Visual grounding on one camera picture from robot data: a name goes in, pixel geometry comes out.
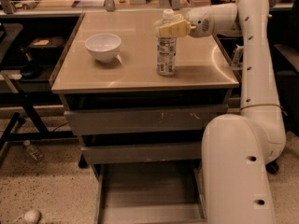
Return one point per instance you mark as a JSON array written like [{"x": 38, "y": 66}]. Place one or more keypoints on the grey drawer cabinet with counter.
[{"x": 202, "y": 75}]

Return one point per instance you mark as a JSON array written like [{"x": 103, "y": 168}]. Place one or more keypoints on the white ceramic bowl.
[{"x": 104, "y": 48}]

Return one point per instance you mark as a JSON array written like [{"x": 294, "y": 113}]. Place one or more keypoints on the white sneaker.
[{"x": 30, "y": 217}]

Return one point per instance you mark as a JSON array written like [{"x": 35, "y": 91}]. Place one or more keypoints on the plastic bottle on floor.
[{"x": 33, "y": 151}]

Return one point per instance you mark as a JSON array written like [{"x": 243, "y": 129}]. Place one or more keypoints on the black joystick device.
[{"x": 31, "y": 68}]

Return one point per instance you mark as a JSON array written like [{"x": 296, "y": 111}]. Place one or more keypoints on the grey middle drawer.
[{"x": 143, "y": 153}]

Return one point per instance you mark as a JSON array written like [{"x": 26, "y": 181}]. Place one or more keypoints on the black office chair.
[{"x": 283, "y": 34}]

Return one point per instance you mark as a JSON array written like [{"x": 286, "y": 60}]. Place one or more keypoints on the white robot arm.
[{"x": 237, "y": 148}]

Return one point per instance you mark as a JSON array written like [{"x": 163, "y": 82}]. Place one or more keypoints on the black box on shelf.
[{"x": 47, "y": 47}]

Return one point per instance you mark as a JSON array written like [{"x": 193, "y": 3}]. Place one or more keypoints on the plastic bottle with white cap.
[{"x": 166, "y": 46}]

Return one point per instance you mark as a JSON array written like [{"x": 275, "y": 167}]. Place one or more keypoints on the grey open bottom drawer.
[{"x": 150, "y": 193}]

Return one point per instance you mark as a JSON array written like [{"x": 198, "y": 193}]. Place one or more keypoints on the white spray bottle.
[{"x": 237, "y": 55}]

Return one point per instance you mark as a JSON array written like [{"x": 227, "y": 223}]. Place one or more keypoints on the grey top drawer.
[{"x": 143, "y": 119}]

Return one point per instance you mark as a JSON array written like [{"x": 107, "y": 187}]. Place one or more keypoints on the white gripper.
[{"x": 201, "y": 20}]

